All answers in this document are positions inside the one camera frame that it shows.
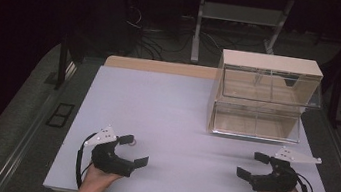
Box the person's left hand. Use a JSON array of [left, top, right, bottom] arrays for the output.
[[78, 162, 124, 192]]

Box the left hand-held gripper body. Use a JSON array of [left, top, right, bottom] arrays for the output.
[[80, 122, 141, 179]]

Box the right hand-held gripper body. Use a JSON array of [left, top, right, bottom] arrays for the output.
[[248, 142, 324, 192]]

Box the clear plastic drawer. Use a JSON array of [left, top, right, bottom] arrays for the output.
[[219, 62, 327, 111], [209, 101, 304, 145]]

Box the white metal desk frame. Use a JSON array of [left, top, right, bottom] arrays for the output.
[[188, 0, 296, 76]]

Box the wooden drawer cabinet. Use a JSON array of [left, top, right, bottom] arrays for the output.
[[204, 46, 328, 150]]

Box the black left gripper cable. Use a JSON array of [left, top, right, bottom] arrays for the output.
[[72, 130, 100, 191]]

